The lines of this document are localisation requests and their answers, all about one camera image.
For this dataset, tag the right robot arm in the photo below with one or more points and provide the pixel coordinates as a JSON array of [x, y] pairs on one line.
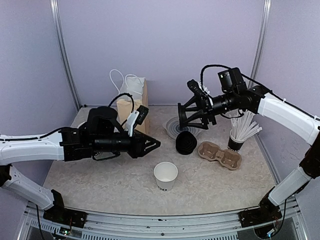
[[301, 137]]

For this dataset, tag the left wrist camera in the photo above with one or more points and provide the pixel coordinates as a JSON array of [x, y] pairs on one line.
[[136, 118]]

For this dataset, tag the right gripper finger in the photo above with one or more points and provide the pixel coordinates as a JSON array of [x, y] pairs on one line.
[[194, 104], [197, 120]]

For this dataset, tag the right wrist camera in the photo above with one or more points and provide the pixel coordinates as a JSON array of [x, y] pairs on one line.
[[201, 92]]

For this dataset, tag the aluminium frame post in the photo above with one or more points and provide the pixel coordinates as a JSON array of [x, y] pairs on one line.
[[261, 37], [54, 5]]

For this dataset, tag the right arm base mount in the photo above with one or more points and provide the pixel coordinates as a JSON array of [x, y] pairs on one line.
[[264, 213]]

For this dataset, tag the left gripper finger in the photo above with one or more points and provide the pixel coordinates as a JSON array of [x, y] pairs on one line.
[[143, 138], [146, 149]]

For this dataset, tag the cardboard cup carrier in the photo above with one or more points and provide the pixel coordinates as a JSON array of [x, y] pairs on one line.
[[226, 157]]

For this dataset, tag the white paper cup stack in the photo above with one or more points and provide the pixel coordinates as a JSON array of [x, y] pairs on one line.
[[81, 124]]

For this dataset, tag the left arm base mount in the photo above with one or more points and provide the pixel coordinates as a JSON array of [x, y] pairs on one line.
[[59, 214]]

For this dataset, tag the right aluminium frame post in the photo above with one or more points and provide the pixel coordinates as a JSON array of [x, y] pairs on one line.
[[261, 37]]

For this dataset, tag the left aluminium frame post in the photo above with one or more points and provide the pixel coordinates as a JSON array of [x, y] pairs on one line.
[[54, 5]]

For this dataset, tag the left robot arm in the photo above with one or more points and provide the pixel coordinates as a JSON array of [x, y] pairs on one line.
[[26, 149]]

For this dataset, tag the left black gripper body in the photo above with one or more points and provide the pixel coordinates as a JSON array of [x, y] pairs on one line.
[[106, 144]]

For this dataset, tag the white paper coffee cup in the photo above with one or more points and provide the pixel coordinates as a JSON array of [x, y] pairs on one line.
[[165, 174]]

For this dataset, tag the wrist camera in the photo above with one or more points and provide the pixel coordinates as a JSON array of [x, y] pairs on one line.
[[201, 92], [136, 118]]

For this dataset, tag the black cup of straws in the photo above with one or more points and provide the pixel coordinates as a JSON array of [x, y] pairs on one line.
[[242, 128]]

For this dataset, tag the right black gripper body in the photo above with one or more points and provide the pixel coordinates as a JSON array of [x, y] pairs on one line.
[[232, 100]]

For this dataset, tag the brown paper bag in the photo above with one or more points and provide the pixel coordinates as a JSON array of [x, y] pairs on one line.
[[133, 85]]

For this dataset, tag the black lid stack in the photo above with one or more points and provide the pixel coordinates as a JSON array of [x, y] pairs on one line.
[[185, 143]]

